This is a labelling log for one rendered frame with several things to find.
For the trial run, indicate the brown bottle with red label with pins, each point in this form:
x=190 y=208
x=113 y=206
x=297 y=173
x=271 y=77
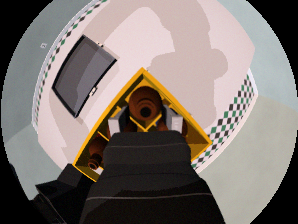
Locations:
x=142 y=101

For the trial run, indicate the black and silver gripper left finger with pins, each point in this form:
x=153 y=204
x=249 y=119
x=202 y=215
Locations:
x=120 y=121

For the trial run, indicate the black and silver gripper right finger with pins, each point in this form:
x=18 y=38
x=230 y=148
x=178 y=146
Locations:
x=173 y=121

